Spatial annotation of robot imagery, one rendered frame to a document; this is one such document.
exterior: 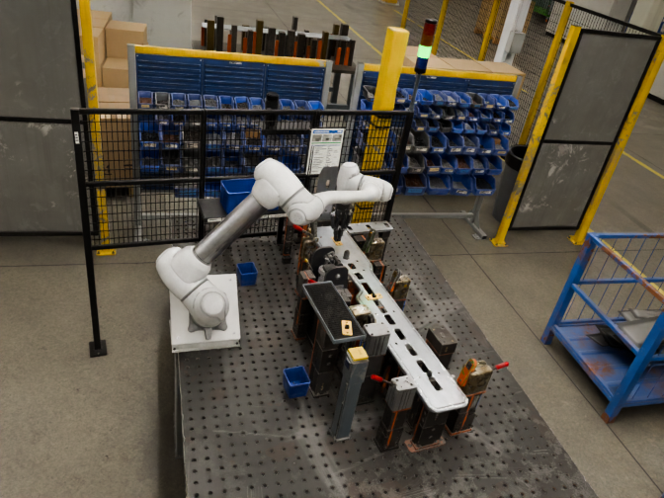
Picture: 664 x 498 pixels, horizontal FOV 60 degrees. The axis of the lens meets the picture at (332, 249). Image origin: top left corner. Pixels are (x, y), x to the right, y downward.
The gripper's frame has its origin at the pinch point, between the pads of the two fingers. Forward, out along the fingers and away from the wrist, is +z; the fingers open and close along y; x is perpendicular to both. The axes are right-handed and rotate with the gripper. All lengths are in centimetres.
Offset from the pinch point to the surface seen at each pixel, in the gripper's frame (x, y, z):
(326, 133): 53, 9, -35
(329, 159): 54, 14, -19
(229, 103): 182, -15, -7
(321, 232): 12.4, -3.8, 6.0
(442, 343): -87, 14, 3
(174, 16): 633, 16, 27
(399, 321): -67, 4, 6
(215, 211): 37, -57, 3
